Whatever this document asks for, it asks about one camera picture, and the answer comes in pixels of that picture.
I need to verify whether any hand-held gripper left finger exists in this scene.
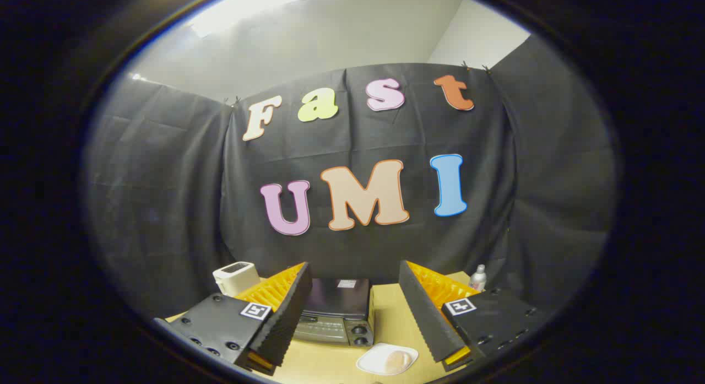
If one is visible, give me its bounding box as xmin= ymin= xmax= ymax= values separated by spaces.
xmin=153 ymin=262 xmax=313 ymax=377

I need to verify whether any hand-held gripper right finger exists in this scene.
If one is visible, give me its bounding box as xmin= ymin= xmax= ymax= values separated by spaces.
xmin=398 ymin=260 xmax=538 ymax=372

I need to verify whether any black toaster oven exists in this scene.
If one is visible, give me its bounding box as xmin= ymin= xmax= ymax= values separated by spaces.
xmin=292 ymin=278 xmax=376 ymax=347

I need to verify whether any pale bread roll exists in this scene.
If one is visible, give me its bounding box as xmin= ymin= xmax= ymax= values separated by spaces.
xmin=384 ymin=351 xmax=414 ymax=375

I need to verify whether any white toaster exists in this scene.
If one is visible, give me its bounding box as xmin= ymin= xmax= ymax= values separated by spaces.
xmin=213 ymin=261 xmax=262 ymax=298

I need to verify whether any white plate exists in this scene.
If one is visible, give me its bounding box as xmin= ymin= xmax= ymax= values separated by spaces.
xmin=356 ymin=343 xmax=419 ymax=376

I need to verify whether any black backdrop cloth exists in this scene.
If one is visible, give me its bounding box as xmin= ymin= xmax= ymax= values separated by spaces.
xmin=83 ymin=34 xmax=617 ymax=318

